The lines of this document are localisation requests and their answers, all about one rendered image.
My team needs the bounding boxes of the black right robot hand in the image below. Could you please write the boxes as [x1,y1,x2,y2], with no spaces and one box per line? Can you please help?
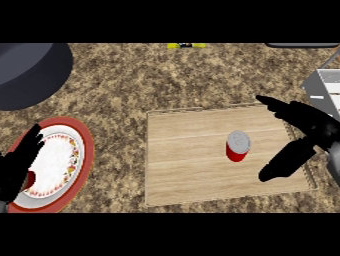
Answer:
[254,94,340,183]

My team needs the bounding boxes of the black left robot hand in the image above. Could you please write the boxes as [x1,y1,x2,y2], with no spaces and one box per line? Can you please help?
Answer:
[0,123,46,210]

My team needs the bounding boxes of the red can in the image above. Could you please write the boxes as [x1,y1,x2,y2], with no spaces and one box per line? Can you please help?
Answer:
[225,129,253,163]

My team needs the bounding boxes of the pale wooden tray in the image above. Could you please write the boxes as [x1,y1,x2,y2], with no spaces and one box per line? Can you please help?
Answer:
[143,103,321,208]

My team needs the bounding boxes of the white plate with red rim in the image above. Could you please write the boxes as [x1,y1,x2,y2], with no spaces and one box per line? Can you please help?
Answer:
[3,116,96,214]

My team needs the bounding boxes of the dark grey flat object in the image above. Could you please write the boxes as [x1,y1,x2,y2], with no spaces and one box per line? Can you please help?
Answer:
[263,42,340,49]

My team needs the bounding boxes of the dark grey pot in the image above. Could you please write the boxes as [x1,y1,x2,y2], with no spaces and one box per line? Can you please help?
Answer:
[0,42,75,112]

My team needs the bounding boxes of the yellow and black object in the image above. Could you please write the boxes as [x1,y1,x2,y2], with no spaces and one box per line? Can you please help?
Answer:
[165,42,208,50]

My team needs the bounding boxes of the grey wire tiered basket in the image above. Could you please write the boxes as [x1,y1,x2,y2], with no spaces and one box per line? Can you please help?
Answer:
[300,42,340,134]

